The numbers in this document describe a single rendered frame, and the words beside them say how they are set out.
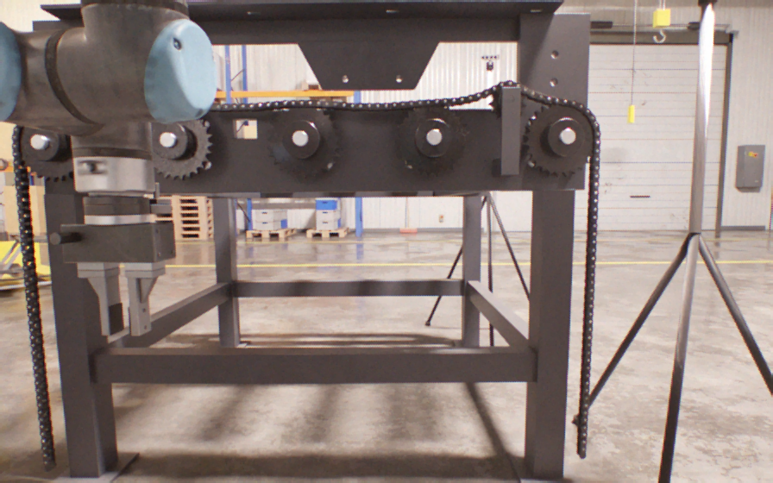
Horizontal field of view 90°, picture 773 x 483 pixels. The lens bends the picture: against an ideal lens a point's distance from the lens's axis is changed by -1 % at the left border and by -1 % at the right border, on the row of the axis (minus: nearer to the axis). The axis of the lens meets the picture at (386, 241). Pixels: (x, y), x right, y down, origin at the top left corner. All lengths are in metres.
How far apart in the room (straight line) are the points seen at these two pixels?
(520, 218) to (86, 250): 10.14
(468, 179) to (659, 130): 11.22
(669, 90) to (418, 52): 11.52
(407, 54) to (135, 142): 0.66
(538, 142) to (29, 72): 0.87
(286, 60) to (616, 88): 8.07
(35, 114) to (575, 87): 1.00
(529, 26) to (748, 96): 12.70
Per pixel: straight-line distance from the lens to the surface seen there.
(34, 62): 0.50
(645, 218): 11.87
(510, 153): 0.95
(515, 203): 10.44
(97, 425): 1.35
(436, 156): 0.91
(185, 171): 1.04
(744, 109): 13.61
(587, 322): 1.07
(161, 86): 0.43
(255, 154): 1.03
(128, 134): 0.61
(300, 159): 0.95
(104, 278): 0.65
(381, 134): 0.99
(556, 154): 0.99
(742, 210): 13.49
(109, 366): 1.26
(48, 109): 0.51
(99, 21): 0.46
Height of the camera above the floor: 0.71
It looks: 5 degrees down
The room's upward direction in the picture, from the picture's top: straight up
